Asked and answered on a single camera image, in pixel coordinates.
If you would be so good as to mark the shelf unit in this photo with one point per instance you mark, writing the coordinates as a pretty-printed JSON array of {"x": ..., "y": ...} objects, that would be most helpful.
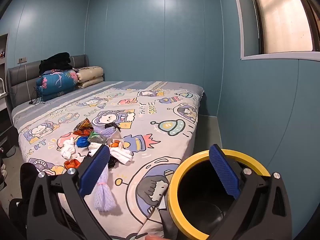
[{"x": 3, "y": 62}]

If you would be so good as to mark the grey padded headboard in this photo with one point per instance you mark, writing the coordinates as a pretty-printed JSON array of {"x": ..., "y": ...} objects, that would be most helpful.
[{"x": 22, "y": 80}]

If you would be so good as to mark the orange foil wrapper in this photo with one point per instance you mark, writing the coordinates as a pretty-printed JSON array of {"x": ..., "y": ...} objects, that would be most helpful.
[{"x": 71, "y": 164}]

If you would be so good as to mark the black bin with yellow rim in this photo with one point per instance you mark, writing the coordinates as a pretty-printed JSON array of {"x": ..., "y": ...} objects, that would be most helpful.
[{"x": 172, "y": 195}]

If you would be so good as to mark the black plastic bag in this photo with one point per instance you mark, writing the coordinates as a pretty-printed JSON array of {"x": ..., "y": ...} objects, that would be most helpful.
[{"x": 112, "y": 162}]

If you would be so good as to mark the purple foam net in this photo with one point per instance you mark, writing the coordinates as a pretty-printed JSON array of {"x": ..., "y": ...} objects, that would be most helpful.
[
  {"x": 103, "y": 195},
  {"x": 106, "y": 131}
]

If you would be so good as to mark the white tissue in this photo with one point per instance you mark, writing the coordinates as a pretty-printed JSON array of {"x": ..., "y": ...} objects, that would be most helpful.
[{"x": 67, "y": 150}]

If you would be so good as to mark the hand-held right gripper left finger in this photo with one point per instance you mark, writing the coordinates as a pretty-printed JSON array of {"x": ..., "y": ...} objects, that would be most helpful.
[{"x": 95, "y": 170}]

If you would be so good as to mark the dark bedside cabinet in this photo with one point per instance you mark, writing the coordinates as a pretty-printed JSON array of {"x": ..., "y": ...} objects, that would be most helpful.
[{"x": 7, "y": 135}]

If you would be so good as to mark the blue wrapper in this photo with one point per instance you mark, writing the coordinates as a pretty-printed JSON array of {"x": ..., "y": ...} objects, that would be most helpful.
[{"x": 82, "y": 142}]

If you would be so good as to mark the grey plastic packaging bag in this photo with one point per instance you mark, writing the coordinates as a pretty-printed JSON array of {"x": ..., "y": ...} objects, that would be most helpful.
[{"x": 96, "y": 137}]

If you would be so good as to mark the black clothing pile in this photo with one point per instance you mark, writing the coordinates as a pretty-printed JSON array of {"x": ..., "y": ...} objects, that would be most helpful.
[{"x": 56, "y": 62}]

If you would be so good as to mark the pink and grey cloth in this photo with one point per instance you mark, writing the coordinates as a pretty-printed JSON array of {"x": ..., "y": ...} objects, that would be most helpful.
[{"x": 120, "y": 156}]

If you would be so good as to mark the cartoon printed bed sheet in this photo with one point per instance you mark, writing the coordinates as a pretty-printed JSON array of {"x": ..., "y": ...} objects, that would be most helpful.
[{"x": 150, "y": 115}]

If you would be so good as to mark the orange black snack wrapper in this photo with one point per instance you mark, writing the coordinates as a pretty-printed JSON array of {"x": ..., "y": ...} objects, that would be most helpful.
[{"x": 83, "y": 127}]

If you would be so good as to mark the orange peel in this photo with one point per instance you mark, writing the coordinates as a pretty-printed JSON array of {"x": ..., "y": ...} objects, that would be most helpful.
[{"x": 115, "y": 144}]

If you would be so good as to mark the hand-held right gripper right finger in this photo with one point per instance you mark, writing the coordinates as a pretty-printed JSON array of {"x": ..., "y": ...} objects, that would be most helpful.
[{"x": 223, "y": 172}]

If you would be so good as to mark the blue floral folded quilt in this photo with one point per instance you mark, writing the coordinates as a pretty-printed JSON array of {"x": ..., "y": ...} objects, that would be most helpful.
[{"x": 55, "y": 82}]

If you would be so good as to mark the window with grey frame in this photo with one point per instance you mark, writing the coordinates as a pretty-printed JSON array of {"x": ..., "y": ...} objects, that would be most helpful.
[{"x": 282, "y": 17}]

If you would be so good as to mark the wall power outlet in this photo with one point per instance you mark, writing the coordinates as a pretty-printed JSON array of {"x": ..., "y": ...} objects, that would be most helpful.
[{"x": 22, "y": 60}]

